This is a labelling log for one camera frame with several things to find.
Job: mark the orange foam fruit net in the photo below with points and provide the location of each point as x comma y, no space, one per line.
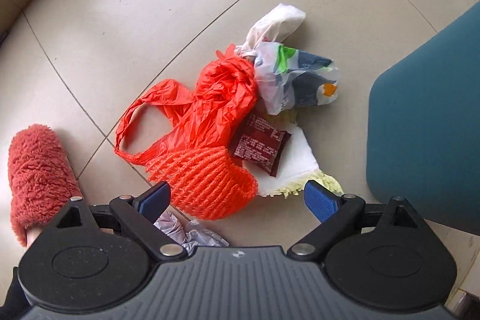
205,183

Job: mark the teal plastic trash bin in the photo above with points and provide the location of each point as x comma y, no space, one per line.
423,128

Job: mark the red fluffy slipper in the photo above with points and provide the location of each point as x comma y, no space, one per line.
40,177

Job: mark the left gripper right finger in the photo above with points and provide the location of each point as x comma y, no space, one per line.
339,217

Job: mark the red plastic bag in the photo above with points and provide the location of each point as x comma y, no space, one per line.
205,117

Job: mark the dark red snack wrapper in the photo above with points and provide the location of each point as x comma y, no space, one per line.
260,143

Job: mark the colourful printed plastic bag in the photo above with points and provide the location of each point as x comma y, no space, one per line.
289,78

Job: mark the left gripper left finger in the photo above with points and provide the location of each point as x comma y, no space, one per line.
137,215

